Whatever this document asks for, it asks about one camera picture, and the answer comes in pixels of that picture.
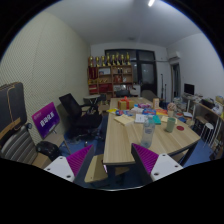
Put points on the orange book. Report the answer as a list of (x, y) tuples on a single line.
[(161, 112)]

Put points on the yellow gift box red ribbon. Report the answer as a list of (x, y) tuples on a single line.
[(125, 104)]

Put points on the black framed glass door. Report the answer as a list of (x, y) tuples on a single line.
[(146, 73)]

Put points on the black office chair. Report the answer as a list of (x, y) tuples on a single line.
[(78, 115)]

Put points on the flat round red coaster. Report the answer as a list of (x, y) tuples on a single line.
[(180, 128)]

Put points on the clear plastic water bottle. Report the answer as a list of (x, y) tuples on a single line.
[(148, 133)]

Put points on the black microphone stand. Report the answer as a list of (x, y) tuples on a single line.
[(162, 86)]

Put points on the wooden square stool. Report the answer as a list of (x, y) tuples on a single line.
[(96, 168)]

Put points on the dark case with gold trim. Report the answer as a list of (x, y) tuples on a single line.
[(11, 103)]

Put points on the black box on desk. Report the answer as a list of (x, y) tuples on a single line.
[(207, 103)]

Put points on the striped chair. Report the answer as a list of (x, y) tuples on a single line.
[(16, 146)]

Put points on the pink flower bouquet in vase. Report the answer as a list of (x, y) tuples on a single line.
[(171, 107)]

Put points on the pale green cup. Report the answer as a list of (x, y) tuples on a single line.
[(170, 125)]

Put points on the small round white table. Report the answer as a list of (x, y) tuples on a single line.
[(91, 97)]

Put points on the blue colourful book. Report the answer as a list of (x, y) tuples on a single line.
[(149, 111)]

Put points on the red and blue book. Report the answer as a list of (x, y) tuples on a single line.
[(119, 112)]

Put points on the wooden side desk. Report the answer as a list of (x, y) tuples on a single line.
[(206, 110)]

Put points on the pink package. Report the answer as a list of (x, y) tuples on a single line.
[(144, 106)]

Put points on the yellow notebook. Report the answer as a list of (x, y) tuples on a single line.
[(164, 118)]

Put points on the computer monitor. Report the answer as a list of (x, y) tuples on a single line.
[(189, 89)]

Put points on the white air conditioner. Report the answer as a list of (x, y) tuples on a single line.
[(174, 56)]

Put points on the white booklet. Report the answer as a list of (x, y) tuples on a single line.
[(140, 118)]

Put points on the wooden shelf unit with trophies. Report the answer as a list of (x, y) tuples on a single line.
[(110, 78)]

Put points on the black bag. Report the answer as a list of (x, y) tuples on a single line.
[(48, 149)]

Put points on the white paper sheets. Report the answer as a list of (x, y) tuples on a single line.
[(136, 109)]

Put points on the cream book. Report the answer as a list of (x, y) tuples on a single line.
[(124, 120)]

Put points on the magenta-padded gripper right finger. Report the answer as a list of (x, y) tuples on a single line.
[(165, 166)]

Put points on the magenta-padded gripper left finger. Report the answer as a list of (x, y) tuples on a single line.
[(58, 166)]

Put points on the small tan carton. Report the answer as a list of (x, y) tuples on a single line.
[(156, 103)]

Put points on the purple sign board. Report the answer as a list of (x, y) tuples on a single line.
[(46, 120)]

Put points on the ceiling light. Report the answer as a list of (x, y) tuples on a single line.
[(151, 2)]

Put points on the grey chair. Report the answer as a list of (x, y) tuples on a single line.
[(148, 94)]

